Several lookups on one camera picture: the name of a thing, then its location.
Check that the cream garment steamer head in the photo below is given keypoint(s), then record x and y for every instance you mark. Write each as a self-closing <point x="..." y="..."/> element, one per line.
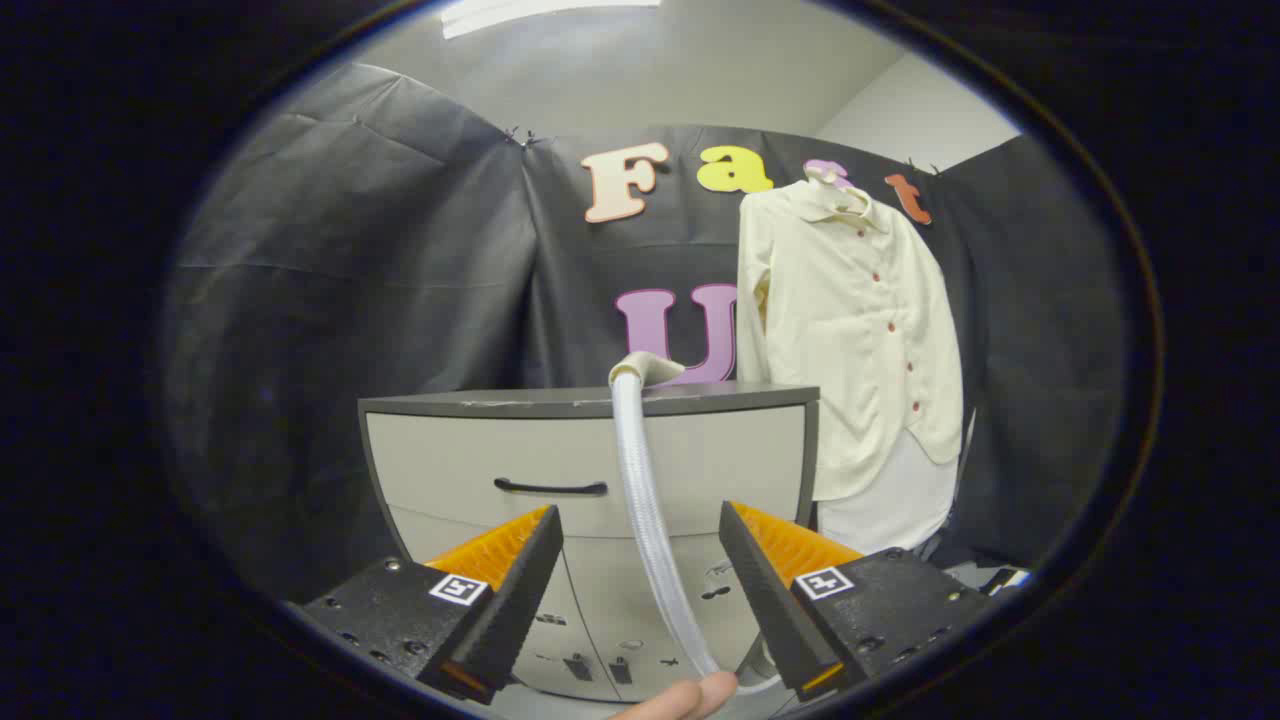
<point x="645" y="367"/>

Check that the cream button shirt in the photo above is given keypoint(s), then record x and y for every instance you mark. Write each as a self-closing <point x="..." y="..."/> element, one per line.
<point x="850" y="330"/>

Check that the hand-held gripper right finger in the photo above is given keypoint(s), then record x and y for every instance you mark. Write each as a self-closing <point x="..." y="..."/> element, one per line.
<point x="765" y="590"/>

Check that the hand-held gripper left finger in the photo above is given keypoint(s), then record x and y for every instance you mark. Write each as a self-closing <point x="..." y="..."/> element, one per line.
<point x="520" y="590"/>

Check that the grey drawer cabinet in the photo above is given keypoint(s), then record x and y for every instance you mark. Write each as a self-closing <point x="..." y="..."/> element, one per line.
<point x="450" y="450"/>

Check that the ceiling light panel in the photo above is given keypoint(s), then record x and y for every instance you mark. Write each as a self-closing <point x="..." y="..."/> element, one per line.
<point x="540" y="12"/>

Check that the white cloth under shirt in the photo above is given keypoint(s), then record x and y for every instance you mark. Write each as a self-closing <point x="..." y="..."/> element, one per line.
<point x="890" y="510"/>

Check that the black backdrop cloth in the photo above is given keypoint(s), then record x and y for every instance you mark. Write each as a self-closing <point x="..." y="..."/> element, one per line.
<point x="360" y="280"/>

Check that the cream plastic clothes hanger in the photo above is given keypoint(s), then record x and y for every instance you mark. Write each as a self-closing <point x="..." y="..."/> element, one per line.
<point x="835" y="185"/>

